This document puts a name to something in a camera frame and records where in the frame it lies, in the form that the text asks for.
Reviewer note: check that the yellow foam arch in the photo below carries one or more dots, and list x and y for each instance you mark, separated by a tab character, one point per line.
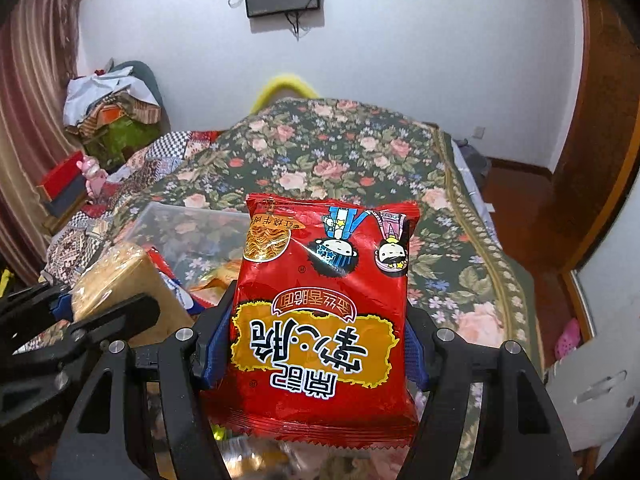
282	82

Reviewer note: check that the blue white snack bag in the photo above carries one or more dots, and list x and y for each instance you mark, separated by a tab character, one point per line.
175	285

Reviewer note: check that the pile of clothes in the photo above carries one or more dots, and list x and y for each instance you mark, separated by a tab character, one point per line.
105	97

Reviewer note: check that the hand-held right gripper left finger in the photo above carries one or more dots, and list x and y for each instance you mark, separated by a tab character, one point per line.
216	342

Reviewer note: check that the white plastic bin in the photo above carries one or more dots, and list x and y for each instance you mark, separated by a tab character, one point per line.
595	410

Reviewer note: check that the dark green chair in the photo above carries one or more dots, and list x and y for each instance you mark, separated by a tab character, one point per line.
145	75

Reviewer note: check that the pink slipper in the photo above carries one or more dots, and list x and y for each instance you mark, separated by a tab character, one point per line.
568	342

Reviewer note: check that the floral bedspread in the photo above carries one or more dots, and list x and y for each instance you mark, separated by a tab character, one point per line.
350	150

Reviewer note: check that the clear plastic storage box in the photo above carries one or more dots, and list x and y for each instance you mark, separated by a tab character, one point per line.
190	225

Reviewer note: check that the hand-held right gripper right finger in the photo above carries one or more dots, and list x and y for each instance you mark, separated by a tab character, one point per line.
416	357

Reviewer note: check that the red noodle snack bag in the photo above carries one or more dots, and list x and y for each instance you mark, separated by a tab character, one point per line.
325	310

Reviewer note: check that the red box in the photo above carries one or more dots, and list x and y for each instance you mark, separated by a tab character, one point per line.
60	175

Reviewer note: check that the striped brown curtain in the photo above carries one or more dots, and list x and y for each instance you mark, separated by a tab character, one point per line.
35	85

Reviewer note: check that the white wall socket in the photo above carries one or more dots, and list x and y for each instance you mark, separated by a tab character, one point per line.
478	132

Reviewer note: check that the pink bunny toy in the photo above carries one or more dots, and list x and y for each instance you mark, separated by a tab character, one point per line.
94	175

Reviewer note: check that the dark grey box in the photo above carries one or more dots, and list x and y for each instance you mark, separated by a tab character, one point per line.
65	202

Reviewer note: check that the tan cracker pack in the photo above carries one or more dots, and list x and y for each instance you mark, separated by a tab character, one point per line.
120	280

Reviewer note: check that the patchwork quilt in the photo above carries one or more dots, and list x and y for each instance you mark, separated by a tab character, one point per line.
150	165

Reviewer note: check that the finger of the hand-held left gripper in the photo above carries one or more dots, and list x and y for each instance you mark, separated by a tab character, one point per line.
62	305
115	320

